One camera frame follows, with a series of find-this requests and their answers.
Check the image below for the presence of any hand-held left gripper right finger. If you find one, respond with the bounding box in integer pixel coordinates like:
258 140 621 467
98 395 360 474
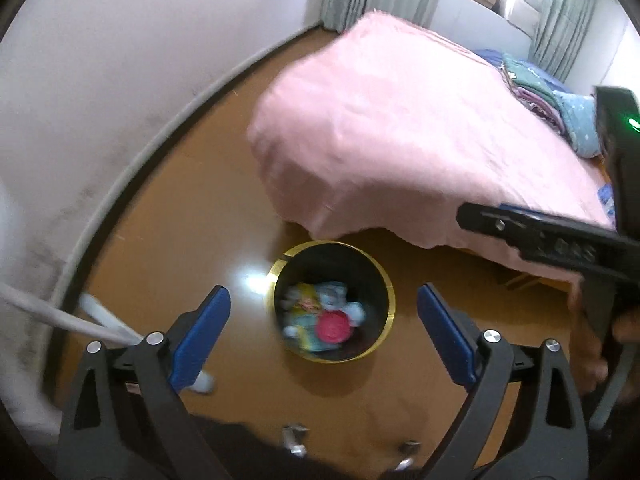
416 282 590 480

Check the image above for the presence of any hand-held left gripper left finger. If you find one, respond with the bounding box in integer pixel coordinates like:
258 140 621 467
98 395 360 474
56 285 232 480

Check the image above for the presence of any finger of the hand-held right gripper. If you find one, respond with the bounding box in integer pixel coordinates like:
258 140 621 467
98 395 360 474
456 202 640 286

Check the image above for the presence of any black gold rimmed trash bin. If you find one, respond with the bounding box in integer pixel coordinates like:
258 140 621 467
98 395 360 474
266 241 397 364

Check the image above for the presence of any person's right hand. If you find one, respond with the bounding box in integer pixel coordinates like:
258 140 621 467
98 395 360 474
567 277 640 397

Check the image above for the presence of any blue star print pillow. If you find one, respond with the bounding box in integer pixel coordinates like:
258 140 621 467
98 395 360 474
552 91 604 159

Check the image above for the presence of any small blue cloth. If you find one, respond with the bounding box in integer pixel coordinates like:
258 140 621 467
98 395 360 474
597 183 616 219

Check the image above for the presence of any purple folded blanket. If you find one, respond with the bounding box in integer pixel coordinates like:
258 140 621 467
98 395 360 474
512 85 565 134

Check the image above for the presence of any yellow printed packet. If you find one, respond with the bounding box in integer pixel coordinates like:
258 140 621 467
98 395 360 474
292 284 328 352

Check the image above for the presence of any light blue packet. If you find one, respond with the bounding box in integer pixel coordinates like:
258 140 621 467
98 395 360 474
320 282 367 327

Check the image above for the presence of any pink round lid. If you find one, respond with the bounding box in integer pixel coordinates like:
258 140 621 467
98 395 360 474
316 310 351 345

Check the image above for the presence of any green folded blanket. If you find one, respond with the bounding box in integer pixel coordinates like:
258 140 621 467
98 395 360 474
501 54 557 92

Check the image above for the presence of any silver chair caster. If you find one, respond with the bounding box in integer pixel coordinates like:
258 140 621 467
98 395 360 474
282 424 309 457
394 440 422 472

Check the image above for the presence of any pile of folded bedding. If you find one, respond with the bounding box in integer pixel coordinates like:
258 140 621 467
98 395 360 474
474 49 568 94

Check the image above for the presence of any white cushion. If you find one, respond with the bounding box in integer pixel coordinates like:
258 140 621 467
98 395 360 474
506 0 547 37

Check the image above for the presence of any bed with pink cover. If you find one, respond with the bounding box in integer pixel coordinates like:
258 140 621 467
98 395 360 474
247 10 617 283

